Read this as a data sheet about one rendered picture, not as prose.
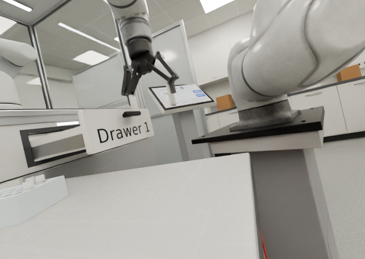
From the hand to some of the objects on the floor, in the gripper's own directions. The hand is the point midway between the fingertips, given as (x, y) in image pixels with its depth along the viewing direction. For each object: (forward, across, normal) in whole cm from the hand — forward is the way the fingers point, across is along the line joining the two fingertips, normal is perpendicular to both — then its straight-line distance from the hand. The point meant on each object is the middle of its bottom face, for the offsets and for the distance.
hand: (153, 107), depth 53 cm
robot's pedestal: (+91, -32, -15) cm, 97 cm away
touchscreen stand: (+91, +22, -94) cm, 132 cm away
